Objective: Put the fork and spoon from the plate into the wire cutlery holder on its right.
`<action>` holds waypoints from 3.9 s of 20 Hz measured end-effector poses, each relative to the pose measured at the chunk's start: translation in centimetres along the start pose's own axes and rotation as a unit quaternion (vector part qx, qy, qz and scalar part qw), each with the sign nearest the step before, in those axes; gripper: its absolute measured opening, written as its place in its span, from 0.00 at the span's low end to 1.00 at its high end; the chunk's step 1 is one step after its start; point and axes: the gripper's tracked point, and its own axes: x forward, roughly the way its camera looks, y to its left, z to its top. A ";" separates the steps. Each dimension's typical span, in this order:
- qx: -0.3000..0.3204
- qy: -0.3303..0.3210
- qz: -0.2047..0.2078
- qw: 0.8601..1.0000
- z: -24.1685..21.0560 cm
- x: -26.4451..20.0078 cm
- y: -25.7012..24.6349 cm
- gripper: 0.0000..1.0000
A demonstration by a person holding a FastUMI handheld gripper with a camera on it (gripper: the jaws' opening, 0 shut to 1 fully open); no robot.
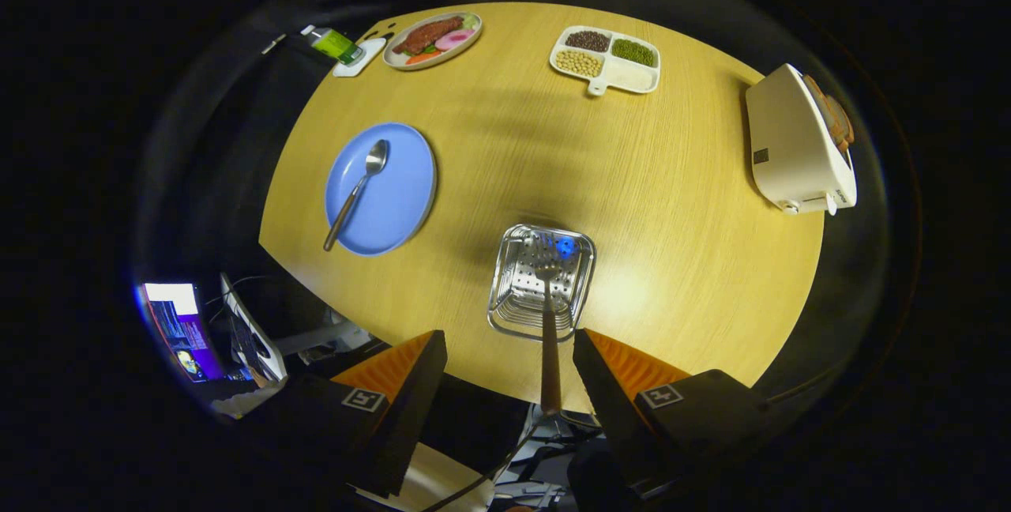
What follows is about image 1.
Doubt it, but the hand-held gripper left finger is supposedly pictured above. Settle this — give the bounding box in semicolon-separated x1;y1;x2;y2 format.
261;329;449;497

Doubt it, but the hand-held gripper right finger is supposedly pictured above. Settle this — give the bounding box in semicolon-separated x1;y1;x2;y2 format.
573;328;771;497

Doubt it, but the wooden handle metal fork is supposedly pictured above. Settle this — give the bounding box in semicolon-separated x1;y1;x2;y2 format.
534;235;563;418

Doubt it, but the wooden handle metal spoon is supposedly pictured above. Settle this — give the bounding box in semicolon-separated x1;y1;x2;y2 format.
323;139;389;252

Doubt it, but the open laptop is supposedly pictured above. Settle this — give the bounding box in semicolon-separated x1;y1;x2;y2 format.
220;273;289;382

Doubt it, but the blue round plate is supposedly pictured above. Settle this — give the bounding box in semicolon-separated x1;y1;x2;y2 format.
325;122;438;257

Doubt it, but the lit computer monitor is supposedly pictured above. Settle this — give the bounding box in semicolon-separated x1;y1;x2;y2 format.
142;283;226;382

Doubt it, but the white toaster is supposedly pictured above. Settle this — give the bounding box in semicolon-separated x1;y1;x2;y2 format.
745;63;858;216

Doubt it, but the white divided bean dish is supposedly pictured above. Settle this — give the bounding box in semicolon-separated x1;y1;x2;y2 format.
549;25;661;96

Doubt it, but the beige food plate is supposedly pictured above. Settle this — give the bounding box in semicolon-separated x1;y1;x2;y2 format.
382;12;483;71

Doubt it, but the white square coaster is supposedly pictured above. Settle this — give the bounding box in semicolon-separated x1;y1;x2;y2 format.
333;38;388;78

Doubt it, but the toast bread slice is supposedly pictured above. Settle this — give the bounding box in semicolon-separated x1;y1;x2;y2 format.
825;93;855;153
803;73;842;141

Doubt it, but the pink ham slice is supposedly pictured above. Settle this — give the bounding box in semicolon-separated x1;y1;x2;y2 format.
434;28;478;52

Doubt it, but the green label drink bottle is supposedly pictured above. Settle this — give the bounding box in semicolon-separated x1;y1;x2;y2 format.
300;24;366;66

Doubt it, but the brown meat piece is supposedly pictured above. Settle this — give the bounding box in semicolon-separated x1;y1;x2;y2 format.
393;17;465;56

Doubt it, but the metal wire basket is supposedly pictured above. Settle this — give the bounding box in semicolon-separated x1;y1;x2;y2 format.
487;224;597;342

